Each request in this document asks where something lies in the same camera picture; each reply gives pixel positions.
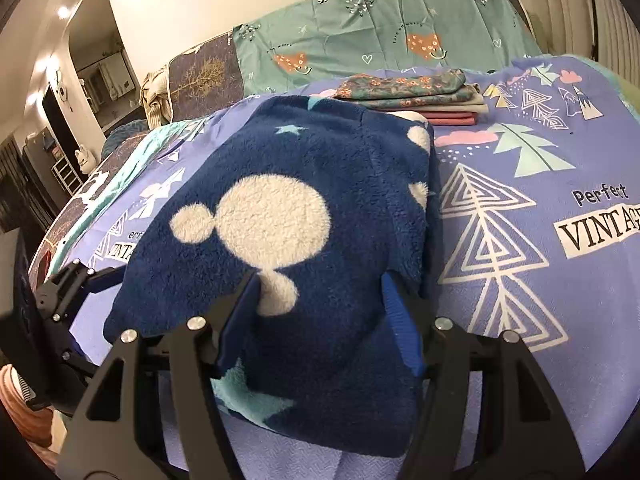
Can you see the teal floral folded garment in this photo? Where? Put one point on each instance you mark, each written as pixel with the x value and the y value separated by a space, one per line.
pixel 400 86

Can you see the grey green folded garment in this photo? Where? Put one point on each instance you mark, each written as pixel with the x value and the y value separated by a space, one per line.
pixel 450 99

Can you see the white cat figurine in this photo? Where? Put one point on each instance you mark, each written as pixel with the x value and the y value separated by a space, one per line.
pixel 85 159

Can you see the navy fleece garment white spots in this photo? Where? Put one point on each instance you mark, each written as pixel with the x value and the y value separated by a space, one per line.
pixel 310 260

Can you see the purple printed bedsheet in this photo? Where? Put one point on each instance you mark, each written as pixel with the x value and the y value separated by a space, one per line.
pixel 525 240

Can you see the pink folded garment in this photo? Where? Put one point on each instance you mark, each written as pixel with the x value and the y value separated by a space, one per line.
pixel 450 119

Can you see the black wall panel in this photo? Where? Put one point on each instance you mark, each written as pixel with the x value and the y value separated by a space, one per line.
pixel 55 115

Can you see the white pleated curtain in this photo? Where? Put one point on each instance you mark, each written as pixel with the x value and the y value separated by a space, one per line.
pixel 600 15

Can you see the dark cabinet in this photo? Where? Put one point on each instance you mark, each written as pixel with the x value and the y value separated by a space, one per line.
pixel 37 180

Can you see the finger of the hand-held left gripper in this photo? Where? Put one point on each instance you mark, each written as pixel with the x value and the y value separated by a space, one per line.
pixel 75 367
pixel 60 295

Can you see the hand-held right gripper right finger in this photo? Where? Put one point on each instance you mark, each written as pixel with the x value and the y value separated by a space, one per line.
pixel 400 325

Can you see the teal patterned pillow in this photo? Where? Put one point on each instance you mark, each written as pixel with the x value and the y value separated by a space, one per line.
pixel 360 35

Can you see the beige folded garment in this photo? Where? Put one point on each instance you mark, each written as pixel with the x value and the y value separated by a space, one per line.
pixel 465 108

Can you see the navy printed quilt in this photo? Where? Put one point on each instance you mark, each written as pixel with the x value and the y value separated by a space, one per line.
pixel 75 205

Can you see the beige striped cloth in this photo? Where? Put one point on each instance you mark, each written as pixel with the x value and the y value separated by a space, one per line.
pixel 155 97

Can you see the person's left hand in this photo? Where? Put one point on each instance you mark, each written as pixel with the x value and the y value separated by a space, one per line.
pixel 20 420

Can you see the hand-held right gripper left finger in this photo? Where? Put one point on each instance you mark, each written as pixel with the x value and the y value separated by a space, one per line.
pixel 232 330

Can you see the arched doorway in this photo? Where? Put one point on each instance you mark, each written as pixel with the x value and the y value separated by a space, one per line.
pixel 100 60

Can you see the grey tree print pillow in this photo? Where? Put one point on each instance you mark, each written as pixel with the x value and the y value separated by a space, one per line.
pixel 205 80

